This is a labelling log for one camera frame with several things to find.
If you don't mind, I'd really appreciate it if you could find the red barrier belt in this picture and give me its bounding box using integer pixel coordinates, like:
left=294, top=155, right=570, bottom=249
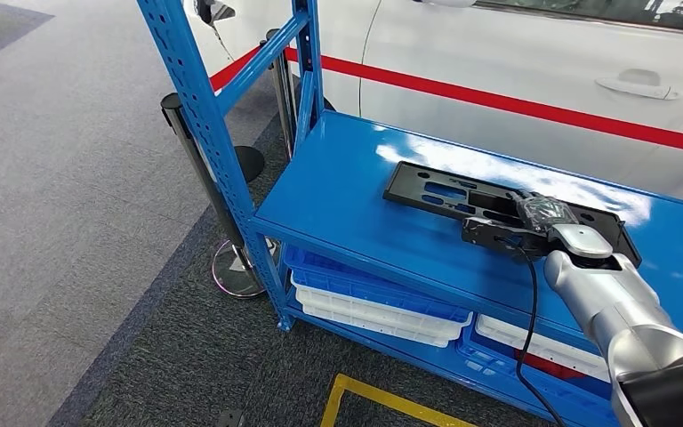
left=285, top=48, right=683, bottom=158
left=208, top=45, right=263, bottom=93

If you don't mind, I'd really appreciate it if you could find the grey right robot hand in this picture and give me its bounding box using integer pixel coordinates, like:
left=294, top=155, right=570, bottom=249
left=509, top=189, right=580, bottom=234

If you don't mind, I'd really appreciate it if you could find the blue metal shelf rack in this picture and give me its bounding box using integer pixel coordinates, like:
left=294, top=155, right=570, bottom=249
left=135, top=0, right=683, bottom=427

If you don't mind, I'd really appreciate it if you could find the blue plastic tray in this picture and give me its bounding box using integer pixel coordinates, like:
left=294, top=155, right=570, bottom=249
left=282, top=244, right=473, bottom=326
left=456, top=326, right=620, bottom=427

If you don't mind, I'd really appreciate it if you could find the chrome stanchion post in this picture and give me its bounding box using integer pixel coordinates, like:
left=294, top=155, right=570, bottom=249
left=261, top=28, right=299, bottom=160
left=159, top=92, right=277, bottom=299

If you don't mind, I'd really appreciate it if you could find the black plastic car part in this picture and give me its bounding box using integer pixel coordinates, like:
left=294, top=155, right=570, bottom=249
left=382, top=160, right=643, bottom=270

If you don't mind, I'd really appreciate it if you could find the black camera cable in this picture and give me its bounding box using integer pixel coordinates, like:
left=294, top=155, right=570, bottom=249
left=513, top=247, right=566, bottom=427

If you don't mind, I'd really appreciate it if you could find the black pole stand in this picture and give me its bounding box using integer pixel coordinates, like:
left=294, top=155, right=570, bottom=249
left=232, top=145, right=266, bottom=184

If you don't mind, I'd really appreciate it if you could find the red plastic tray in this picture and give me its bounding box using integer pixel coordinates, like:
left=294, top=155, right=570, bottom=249
left=515, top=351, right=584, bottom=380

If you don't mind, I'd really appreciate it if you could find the white car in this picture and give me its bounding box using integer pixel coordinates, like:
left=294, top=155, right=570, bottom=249
left=182, top=0, right=683, bottom=207

